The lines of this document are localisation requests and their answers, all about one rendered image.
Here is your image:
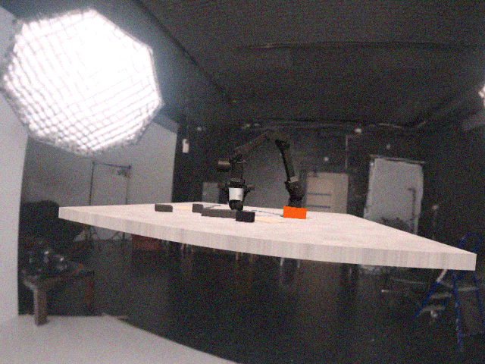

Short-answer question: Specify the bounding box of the dark grey controller unit with white label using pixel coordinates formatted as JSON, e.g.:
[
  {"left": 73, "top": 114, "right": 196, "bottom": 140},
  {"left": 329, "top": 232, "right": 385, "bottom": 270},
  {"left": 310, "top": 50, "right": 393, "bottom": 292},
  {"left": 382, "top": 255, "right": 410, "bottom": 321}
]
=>
[{"left": 229, "top": 199, "right": 243, "bottom": 211}]

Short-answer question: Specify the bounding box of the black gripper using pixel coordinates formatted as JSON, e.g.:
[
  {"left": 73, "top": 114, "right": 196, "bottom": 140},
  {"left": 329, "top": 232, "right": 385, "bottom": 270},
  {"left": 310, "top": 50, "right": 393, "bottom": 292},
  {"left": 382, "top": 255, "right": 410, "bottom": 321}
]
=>
[{"left": 217, "top": 172, "right": 255, "bottom": 203}]

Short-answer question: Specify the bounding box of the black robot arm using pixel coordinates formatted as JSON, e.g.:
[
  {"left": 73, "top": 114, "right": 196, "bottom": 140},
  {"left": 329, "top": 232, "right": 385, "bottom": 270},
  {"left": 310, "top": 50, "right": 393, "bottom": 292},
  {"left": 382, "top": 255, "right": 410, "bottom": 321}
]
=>
[{"left": 217, "top": 131, "right": 305, "bottom": 208}]

